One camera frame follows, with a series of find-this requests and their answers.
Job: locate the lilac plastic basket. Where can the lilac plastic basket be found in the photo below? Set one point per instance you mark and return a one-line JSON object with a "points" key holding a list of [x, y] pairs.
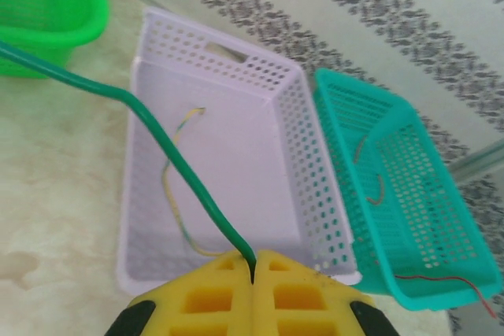
{"points": [[236, 135]]}

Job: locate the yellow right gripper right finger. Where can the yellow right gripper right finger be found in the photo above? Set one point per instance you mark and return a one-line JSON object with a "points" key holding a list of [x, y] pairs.
{"points": [[334, 296]]}

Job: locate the teal plastic basket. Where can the teal plastic basket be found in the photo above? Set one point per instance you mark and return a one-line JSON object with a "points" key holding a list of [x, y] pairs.
{"points": [[413, 194]]}

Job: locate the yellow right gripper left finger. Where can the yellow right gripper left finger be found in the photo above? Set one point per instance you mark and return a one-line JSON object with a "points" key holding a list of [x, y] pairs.
{"points": [[220, 277]]}

